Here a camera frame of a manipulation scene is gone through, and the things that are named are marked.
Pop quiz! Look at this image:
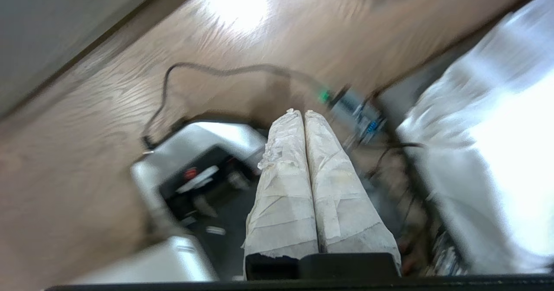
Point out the right gripper left finger wrapped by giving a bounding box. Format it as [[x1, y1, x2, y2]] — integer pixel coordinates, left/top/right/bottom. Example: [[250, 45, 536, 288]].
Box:
[[243, 108, 319, 279]]

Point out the right gripper right finger wrapped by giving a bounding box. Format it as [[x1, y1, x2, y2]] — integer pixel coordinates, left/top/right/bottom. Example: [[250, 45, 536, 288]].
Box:
[[304, 110, 401, 276]]

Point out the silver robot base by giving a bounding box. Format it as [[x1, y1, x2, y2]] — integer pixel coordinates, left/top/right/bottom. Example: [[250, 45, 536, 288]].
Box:
[[69, 120, 269, 283]]

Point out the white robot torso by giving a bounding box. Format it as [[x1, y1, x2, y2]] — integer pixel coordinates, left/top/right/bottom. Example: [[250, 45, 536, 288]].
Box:
[[396, 0, 554, 274]]

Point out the black power cable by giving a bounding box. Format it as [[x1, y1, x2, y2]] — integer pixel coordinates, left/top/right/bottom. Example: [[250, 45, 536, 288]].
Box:
[[141, 62, 329, 151]]

